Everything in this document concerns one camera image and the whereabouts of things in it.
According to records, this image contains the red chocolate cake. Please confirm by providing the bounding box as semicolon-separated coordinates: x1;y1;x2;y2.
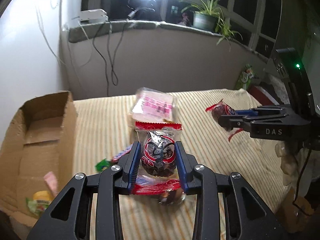
205;99;243;142

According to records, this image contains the round jelly cup snack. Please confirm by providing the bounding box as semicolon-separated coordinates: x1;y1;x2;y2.
25;191;54;217

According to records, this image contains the pink candy packet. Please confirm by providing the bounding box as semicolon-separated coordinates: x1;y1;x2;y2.
43;171;59;197

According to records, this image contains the green candy packet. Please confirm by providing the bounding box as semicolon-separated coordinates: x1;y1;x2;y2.
95;159;112;173

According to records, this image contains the brown snack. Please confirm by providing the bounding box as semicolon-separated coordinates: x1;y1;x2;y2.
158;188;186;205

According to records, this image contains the Snickers bar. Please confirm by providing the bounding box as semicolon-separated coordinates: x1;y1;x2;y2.
111;144;132;163

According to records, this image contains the packaged sliced bread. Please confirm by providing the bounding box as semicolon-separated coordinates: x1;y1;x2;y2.
127;87;177;128

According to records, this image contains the green snack bag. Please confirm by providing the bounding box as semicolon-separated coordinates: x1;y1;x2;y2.
234;64;256;90

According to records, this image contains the white glove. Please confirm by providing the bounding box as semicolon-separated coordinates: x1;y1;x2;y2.
274;141;311;197

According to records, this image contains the brown cardboard box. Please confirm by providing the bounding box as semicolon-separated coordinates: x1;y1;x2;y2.
1;92;77;227

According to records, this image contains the potted spider plant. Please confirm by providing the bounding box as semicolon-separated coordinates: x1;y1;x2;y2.
181;0;243;49

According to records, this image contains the white power strip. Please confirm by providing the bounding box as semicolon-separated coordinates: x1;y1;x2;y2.
79;9;108;24

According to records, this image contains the black cable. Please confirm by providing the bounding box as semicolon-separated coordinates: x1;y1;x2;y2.
92;6;157;97

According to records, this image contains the white cable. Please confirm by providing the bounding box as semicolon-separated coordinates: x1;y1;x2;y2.
63;17;94;68

